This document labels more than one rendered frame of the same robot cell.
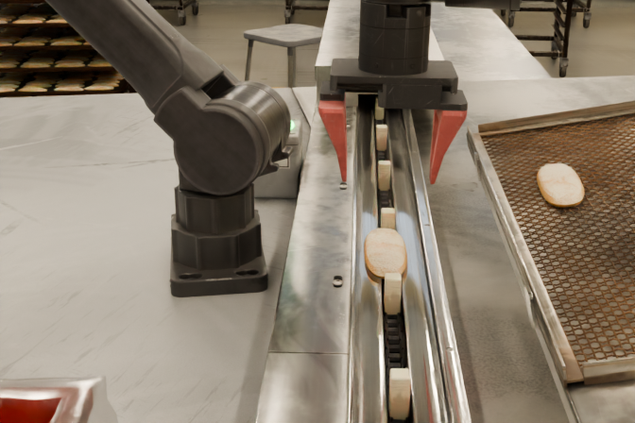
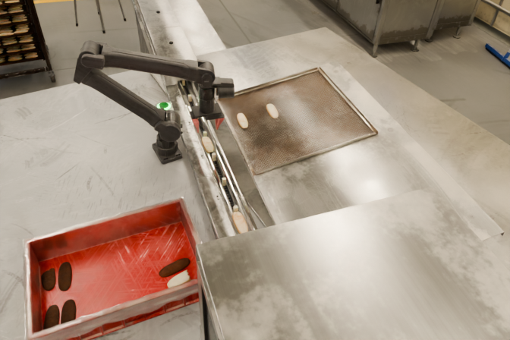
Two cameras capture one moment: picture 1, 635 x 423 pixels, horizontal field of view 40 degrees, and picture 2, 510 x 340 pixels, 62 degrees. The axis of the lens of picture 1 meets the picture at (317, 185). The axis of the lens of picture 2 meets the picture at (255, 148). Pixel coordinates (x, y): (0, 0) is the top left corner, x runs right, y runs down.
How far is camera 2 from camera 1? 0.99 m
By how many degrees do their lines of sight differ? 29
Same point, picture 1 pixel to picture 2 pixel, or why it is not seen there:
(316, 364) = (207, 179)
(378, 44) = (205, 108)
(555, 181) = (241, 121)
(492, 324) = (234, 156)
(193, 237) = (164, 150)
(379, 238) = (205, 140)
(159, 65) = (152, 116)
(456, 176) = not seen: hidden behind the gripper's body
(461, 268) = (222, 141)
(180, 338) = (171, 175)
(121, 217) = (132, 140)
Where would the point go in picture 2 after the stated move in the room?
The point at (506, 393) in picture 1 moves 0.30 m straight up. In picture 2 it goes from (240, 174) to (242, 108)
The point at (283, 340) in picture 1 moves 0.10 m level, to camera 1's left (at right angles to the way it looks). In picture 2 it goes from (199, 174) to (171, 181)
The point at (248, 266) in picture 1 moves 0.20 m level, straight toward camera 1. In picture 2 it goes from (177, 152) to (195, 186)
